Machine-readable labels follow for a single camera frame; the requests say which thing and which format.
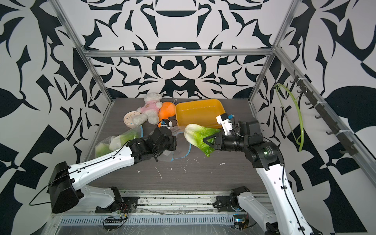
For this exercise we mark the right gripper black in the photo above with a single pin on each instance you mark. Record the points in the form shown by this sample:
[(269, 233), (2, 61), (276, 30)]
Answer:
[(220, 142)]

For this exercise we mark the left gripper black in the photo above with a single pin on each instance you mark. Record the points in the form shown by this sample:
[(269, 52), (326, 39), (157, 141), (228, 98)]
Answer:
[(172, 141)]

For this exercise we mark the clear zipper bag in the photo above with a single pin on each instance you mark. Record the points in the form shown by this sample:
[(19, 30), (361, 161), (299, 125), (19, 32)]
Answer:
[(183, 147), (137, 128)]

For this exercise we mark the chinese cabbage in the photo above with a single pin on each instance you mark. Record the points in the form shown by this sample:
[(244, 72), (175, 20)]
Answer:
[(102, 149), (195, 134), (118, 141)]

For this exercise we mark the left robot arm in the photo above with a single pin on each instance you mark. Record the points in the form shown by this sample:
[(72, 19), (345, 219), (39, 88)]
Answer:
[(69, 184)]

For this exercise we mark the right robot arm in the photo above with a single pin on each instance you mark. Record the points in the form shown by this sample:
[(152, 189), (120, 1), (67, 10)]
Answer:
[(287, 217)]

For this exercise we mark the orange plush toy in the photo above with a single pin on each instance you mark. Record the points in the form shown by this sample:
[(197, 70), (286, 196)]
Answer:
[(167, 110)]

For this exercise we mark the white teddy bear pink shirt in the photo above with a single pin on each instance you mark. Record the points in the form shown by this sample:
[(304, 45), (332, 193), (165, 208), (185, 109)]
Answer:
[(149, 112)]

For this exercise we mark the small pink alarm clock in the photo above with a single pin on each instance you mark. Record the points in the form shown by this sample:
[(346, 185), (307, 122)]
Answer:
[(128, 119)]

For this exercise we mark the yellow plastic tray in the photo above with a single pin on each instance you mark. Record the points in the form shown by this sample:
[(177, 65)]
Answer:
[(201, 112)]

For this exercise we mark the right small circuit board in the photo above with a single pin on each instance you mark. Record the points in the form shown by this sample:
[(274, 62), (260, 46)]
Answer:
[(240, 222)]

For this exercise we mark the small circuit board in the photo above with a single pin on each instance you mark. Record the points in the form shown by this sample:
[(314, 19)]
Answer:
[(240, 222), (112, 223)]

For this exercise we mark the left small circuit board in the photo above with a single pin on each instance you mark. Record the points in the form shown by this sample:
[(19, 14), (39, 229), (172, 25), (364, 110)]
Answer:
[(112, 223)]

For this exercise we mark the black hook rack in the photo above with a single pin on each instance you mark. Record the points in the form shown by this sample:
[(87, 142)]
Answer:
[(327, 114)]

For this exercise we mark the green hoop on wall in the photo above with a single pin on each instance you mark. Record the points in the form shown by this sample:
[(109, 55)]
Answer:
[(298, 140)]

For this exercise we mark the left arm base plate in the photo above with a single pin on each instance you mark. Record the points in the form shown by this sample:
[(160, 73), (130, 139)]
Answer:
[(124, 205)]

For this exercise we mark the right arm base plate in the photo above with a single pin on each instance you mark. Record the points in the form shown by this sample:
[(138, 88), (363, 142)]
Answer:
[(227, 203)]

